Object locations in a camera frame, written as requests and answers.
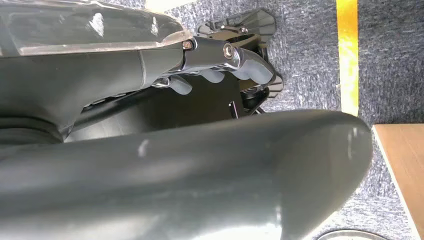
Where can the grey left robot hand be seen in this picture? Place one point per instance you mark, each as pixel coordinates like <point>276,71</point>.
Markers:
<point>185,185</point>

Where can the black robot foot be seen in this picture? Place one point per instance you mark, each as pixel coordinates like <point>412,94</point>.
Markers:
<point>212,102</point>

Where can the ribbed grey left arm sleeve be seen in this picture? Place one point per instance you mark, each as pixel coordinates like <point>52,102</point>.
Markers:
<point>23,130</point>

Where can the yellow floor tape strip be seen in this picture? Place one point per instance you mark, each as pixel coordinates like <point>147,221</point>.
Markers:
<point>348,56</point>

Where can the wooden desk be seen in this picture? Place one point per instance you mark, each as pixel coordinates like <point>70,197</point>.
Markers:
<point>404,159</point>

